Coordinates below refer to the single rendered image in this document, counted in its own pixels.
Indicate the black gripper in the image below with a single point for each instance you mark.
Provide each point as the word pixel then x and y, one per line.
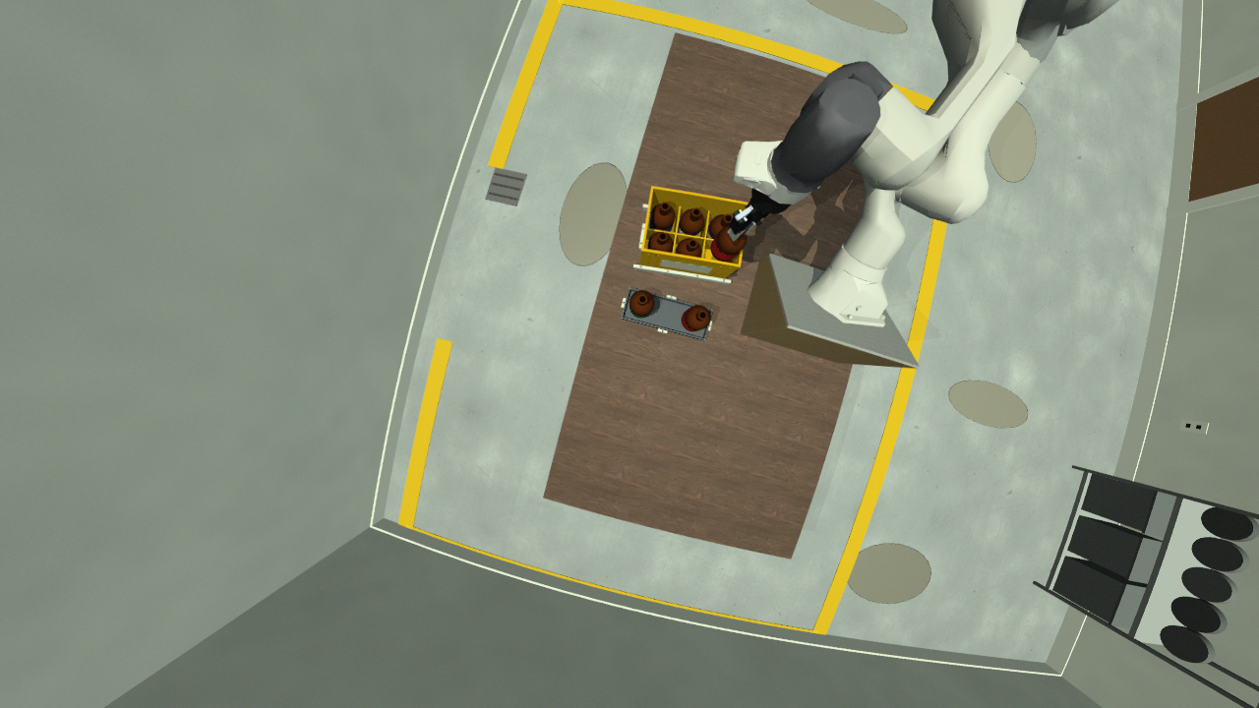
pixel 759 207

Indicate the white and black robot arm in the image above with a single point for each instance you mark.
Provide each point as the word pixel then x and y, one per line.
pixel 838 123

